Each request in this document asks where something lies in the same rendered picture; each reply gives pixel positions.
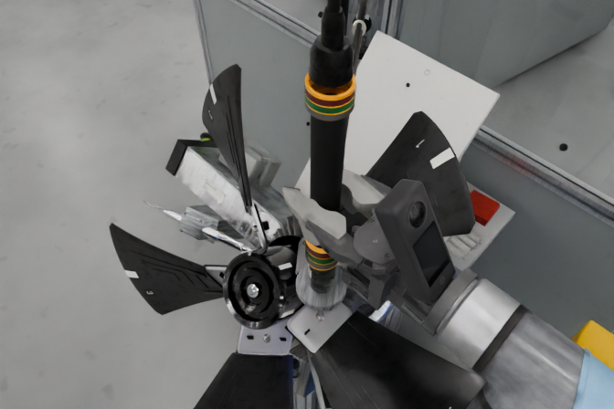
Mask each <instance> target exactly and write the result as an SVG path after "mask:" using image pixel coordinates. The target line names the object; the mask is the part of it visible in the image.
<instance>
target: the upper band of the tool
mask: <svg viewBox="0 0 614 409"><path fill-rule="evenodd" d="M309 80H310V77H309V72H308V73H307V75H306V77H305V88H306V89H307V90H308V92H309V93H310V94H312V95H313V96H314V97H315V98H317V99H320V100H341V99H344V98H346V97H348V96H350V95H351V94H352V93H353V92H354V90H355V86H356V78H355V75H353V78H352V79H351V81H352V82H353V84H352V82H348V83H347V84H345V85H343V86H342V87H338V88H337V89H335V88H326V87H322V86H319V85H317V84H314V82H313V81H312V80H310V81H309ZM313 84H314V85H313ZM346 85H347V87H346ZM349 87H350V88H349ZM321 88H323V89H321ZM316 89H317V90H316ZM324 93H334V94H338V95H323V94H324ZM308 100H309V99H308ZM310 101H311V100H310ZM350 101H351V100H350ZM350 101H349V102H350ZM349 102H347V103H349ZM312 103H313V104H315V105H317V106H320V107H324V108H338V107H342V106H343V105H341V106H337V107H325V106H321V105H318V104H316V103H314V102H312ZM347 103H345V104H344V105H346V104H347ZM306 104H307V103H306ZM307 105H308V104H307ZM308 106H309V105H308ZM352 106H353V105H352ZM352 106H351V107H352ZM309 107H310V106H309ZM351 107H350V108H351ZM310 108H311V107H310ZM350 108H349V109H350ZM311 109H312V108H311ZM349 109H348V110H349ZM314 111H316V110H314ZM345 111H346V110H345ZM316 112H318V113H321V112H319V111H316ZM343 112H344V111H343ZM343 112H340V113H343ZM340 113H335V114H326V113H321V114H325V115H336V114H340Z"/></svg>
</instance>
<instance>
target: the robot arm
mask: <svg viewBox="0 0 614 409"><path fill-rule="evenodd" d="M282 193H283V196H284V199H285V201H286V204H287V206H288V207H289V208H290V209H291V211H292V212H293V214H294V216H295V217H296V218H297V219H298V220H299V223H300V226H301V229H302V234H303V236H304V238H305V239H306V240H307V241H308V242H309V243H311V244H313V245H315V246H319V245H320V246H321V247H322V248H323V250H324V251H325V252H326V253H327V254H328V255H329V256H330V257H331V258H333V259H334V260H336V261H338V262H340V263H346V264H347V270H346V269H345V268H344V269H343V271H342V278H341V280H342V281H343V282H344V283H345V284H346V285H347V286H348V287H350V288H351V289H352V290H353V291H355V292H356V293H357V294H358V295H359V296H360V297H362V298H363V299H364V300H365V301H367V302H368V303H369V304H370V305H371V306H373V307H374V308H375V309H376V310H379V309H380V308H381V307H382V306H383V305H384V304H385V303H386V301H390V302H391V303H392V304H393V305H395V306H396V307H397V308H398V309H400V310H401V311H402V312H403V313H405V314H406V315H407V316H408V317H409V318H411V319H412V320H413V321H415V322H416V323H417V324H418V325H419V326H420V327H421V328H422V329H423V330H425V331H426V332H427V333H429V334H430V335H431V336H432V337H434V335H436V334H437V333H438V334H439V335H438V342H439V343H441V344H442V345H443V346H444V347H445V348H447V349H448V350H449V351H451V352H452V353H453V354H454V355H455V356H457V357H458V358H459V359H460V360H462V361H463V362H464V363H466V364H467V365H468V366H469V367H470V368H472V367H473V366H474V364H475V363H476V362H477V363H476V364H475V366H474V367H473V370H474V371H475V372H477V373H478V374H479V375H480V376H481V377H482V378H484V379H485V380H486V381H487V383H486V384H485V385H484V386H483V387H482V388H481V389H480V391H479V392H478V393H477V394H476V396H475V397H474V398H473V400H472V401H471V402H470V404H469V405H468V406H467V408H466V409H614V371H612V370H611V369H610V368H609V367H608V366H607V365H606V364H604V363H603V362H601V361H600V360H599V359H598V358H596V357H595V356H594V355H593V354H591V352H590V350H588V349H587V348H585V349H583V348H582V347H581V346H579V345H578V344H576V343H575V342H574V341H572V340H570V339H569V338H568V337H567V336H566V335H564V334H563V333H562V332H560V331H559V330H557V329H556V328H554V327H553V326H551V325H550V324H549V323H547V322H546V321H544V320H543V319H541V318H540V317H538V316H537V315H536V314H534V313H533V312H532V311H531V310H529V309H528V308H526V307H525V306H524V305H521V306H519V305H520V304H521V303H519V302H518V301H516V300H515V299H513V298H512V297H511V296H510V295H509V294H508V293H506V292H504V291H502V290H501V289H499V288H498V287H496V286H495V285H493V283H492V282H490V281H489V280H487V279H486V278H482V279H481V280H480V281H478V278H479V276H478V275H477V274H476V273H474V272H473V271H471V270H470V269H469V268H467V267H466V268H465V269H463V270H462V271H461V273H460V274H459V275H458V276H457V277H456V278H455V279H454V278H453V276H454V274H455V273H456V270H455V267H454V266H453V263H452V261H451V258H450V254H449V251H448V249H447V247H446V244H445V241H444V239H443V236H442V233H441V232H440V229H439V225H438V222H437V219H436V217H435V215H434V212H433V210H432V207H431V204H430V202H429V198H428V196H427V193H426V190H425V188H424V185H423V183H422V182H419V181H413V180H407V179H402V180H400V181H399V182H398V183H397V184H396V185H395V187H394V188H393V189H391V188H390V187H388V186H387V185H385V184H382V183H380V182H378V181H376V180H374V179H372V178H369V177H367V176H365V175H363V174H360V175H359V174H357V173H354V172H351V171H348V170H345V169H344V170H343V180H342V192H341V202H342V204H343V206H344V208H345V209H346V210H347V211H348V212H349V213H350V214H352V215H353V214H355V213H356V212H360V213H362V214H363V215H364V216H365V217H366V218H367V219H368V220H367V221H366V222H365V223H364V224H363V225H362V226H357V225H354V226H353V227H352V234H351V235H352V236H350V235H349V234H348V233H346V222H345V217H344V216H343V215H340V214H339V213H337V212H335V211H328V210H325V209H323V208H321V207H320V206H319V205H318V204H317V203H316V201H314V200H313V199H310V198H307V197H306V196H304V195H303V194H302V192H301V190H300V189H299V188H293V187H288V186H284V187H283V188H282ZM351 279H352V280H353V281H354V282H355V283H356V284H358V285H359V286H360V287H361V288H363V289H364V290H365V291H366V292H368V293H369V296H368V297H367V296H366V295H365V294H364V293H362V292H361V291H360V290H359V289H358V288H356V287H355V286H354V285H353V284H351ZM518 307H519V308H518ZM517 308H518V309H517ZM512 315H513V316H512ZM506 322H507V323H506ZM490 344H491V345H490Z"/></svg>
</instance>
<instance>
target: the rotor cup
mask: <svg viewBox="0 0 614 409"><path fill-rule="evenodd" d="M302 238H303V236H301V235H287V236H281V237H278V238H276V239H274V240H273V241H272V242H270V243H269V244H268V247H263V248H260V249H255V250H251V251H247V252H243V253H241V254H239V255H237V256H236V257H234V258H233V259H232V260H231V261H230V262H229V264H228V266H227V268H226V270H225V273H224V277H223V282H222V290H223V297H224V301H225V303H226V305H227V308H228V311H229V312H230V314H231V315H232V317H233V318H234V319H235V320H236V321H237V322H238V323H239V324H241V325H242V326H244V327H246V328H248V329H251V330H265V329H267V328H270V327H272V326H274V325H276V324H279V323H281V322H283V321H285V320H288V319H290V318H291V317H292V316H293V315H294V314H295V313H296V312H297V311H298V310H300V309H301V308H302V307H303V306H304V305H305V304H303V303H302V301H301V300H300V299H299V297H298V295H297V291H296V289H295V291H294V288H296V278H297V274H296V273H295V271H296V263H297V255H298V247H299V242H300V240H301V239H302ZM287 263H291V265H292V267H288V268H284V269H282V270H280V268H279V267H278V266H280V265H284V264H287ZM250 284H254V285H256V286H257V288H258V290H259V293H258V296H257V297H256V298H252V297H250V296H249V294H248V292H247V288H248V285H250ZM293 309H294V312H293V313H292V314H290V315H287V316H285V317H283V318H282V317H281V316H282V315H283V314H284V313H286V312H288V311H291V310H293Z"/></svg>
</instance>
